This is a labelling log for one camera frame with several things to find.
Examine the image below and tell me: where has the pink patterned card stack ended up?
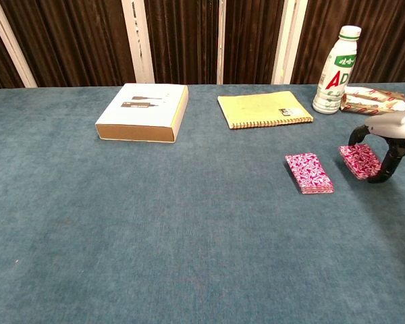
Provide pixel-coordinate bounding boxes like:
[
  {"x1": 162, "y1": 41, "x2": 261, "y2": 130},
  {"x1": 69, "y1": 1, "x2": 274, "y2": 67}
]
[
  {"x1": 338, "y1": 143, "x2": 383, "y2": 180},
  {"x1": 284, "y1": 152, "x2": 335, "y2": 196}
]

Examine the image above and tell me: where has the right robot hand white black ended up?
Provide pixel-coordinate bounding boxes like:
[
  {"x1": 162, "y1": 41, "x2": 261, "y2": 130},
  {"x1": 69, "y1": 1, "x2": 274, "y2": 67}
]
[{"x1": 348, "y1": 109, "x2": 405, "y2": 184}]

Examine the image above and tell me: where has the white cardboard box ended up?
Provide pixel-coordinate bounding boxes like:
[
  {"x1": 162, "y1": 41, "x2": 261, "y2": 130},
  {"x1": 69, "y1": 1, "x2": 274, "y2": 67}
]
[{"x1": 94, "y1": 82, "x2": 190, "y2": 144}]

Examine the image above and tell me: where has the yellow spiral notebook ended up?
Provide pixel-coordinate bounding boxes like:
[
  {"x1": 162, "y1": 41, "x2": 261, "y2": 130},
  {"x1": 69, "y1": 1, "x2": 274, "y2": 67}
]
[{"x1": 217, "y1": 90, "x2": 315, "y2": 130}]

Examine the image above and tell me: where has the white drink bottle green label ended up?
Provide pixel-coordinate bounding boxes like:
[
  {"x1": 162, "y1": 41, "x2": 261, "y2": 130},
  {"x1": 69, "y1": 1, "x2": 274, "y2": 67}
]
[{"x1": 312, "y1": 25, "x2": 362, "y2": 115}]

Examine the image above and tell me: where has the white frame post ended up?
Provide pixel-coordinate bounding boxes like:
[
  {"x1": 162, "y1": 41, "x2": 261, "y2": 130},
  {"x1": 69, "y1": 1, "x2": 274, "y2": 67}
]
[
  {"x1": 121, "y1": 0, "x2": 155, "y2": 84},
  {"x1": 0, "y1": 0, "x2": 38, "y2": 88},
  {"x1": 216, "y1": 0, "x2": 226, "y2": 85},
  {"x1": 271, "y1": 0, "x2": 308, "y2": 85}
]

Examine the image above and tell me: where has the brown white snack packet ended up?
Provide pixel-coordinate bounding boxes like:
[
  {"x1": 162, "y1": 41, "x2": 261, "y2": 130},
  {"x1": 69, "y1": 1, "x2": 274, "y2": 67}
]
[{"x1": 340, "y1": 86, "x2": 405, "y2": 115}]

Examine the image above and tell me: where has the dark brown pleated curtain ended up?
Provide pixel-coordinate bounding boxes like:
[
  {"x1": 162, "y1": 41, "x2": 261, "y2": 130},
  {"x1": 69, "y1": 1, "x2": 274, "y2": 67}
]
[{"x1": 0, "y1": 0, "x2": 405, "y2": 94}]

